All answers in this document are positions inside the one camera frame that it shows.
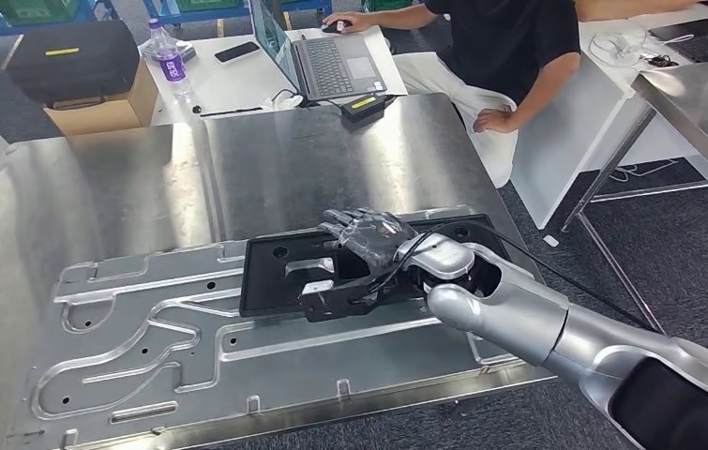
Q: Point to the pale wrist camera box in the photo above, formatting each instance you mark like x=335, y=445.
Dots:
x=317, y=289

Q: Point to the black carry case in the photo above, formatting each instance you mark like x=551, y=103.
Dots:
x=74, y=62

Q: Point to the black plastic bracket part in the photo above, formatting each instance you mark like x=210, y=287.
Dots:
x=266, y=286

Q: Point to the person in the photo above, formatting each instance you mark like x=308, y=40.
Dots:
x=639, y=7
x=502, y=43

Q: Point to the black power adapter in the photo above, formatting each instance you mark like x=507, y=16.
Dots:
x=363, y=107

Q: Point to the stamped metal panel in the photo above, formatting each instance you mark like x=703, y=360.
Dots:
x=328, y=372

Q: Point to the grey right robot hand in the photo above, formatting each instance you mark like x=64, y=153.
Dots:
x=372, y=239

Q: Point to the steel table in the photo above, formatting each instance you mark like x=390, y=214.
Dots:
x=701, y=105

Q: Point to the black computer mouse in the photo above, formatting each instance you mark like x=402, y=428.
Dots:
x=335, y=27

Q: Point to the white desk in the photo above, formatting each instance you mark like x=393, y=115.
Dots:
x=571, y=155
x=235, y=81

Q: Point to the clear bottle purple label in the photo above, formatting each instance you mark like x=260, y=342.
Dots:
x=170, y=65

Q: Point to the grey laptop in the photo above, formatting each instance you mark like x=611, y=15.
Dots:
x=335, y=65

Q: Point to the black smartphone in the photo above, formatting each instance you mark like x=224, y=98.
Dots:
x=237, y=52

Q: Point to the green plastic crate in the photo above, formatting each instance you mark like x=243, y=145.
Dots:
x=37, y=9
x=210, y=4

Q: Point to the steel workbench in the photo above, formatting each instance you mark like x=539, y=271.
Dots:
x=328, y=161

